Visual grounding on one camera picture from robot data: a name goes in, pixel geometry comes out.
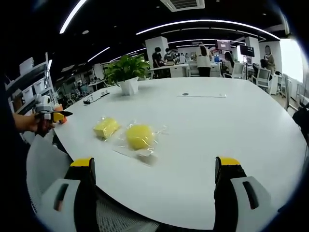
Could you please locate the black cable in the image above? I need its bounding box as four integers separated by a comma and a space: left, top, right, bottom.
83, 94, 105, 105

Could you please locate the green potted plant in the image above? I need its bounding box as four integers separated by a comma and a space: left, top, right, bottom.
103, 54, 151, 87

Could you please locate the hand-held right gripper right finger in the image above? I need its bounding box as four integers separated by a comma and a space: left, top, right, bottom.
213, 156, 281, 232

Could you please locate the person's left hand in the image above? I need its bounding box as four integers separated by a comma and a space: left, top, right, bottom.
14, 113, 56, 133

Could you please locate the white office desk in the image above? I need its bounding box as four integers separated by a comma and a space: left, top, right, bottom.
149, 63, 190, 78

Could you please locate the wall screen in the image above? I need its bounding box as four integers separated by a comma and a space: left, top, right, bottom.
239, 44, 255, 56

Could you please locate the square yellow packaged cake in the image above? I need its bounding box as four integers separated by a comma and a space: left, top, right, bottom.
93, 117, 121, 139

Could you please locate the round yellow packaged cake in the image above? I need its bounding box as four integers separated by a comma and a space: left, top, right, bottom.
126, 124, 155, 150

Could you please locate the ceiling air vent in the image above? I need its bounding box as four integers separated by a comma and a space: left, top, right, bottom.
159, 0, 206, 12

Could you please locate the black chair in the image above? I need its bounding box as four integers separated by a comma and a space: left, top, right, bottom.
291, 102, 309, 155

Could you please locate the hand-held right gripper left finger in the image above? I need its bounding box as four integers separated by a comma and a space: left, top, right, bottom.
36, 157, 98, 232

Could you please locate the white plant pot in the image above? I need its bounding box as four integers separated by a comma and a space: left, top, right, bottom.
118, 77, 140, 96

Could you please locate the storage shelf with bins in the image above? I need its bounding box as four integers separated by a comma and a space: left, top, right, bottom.
4, 52, 58, 114

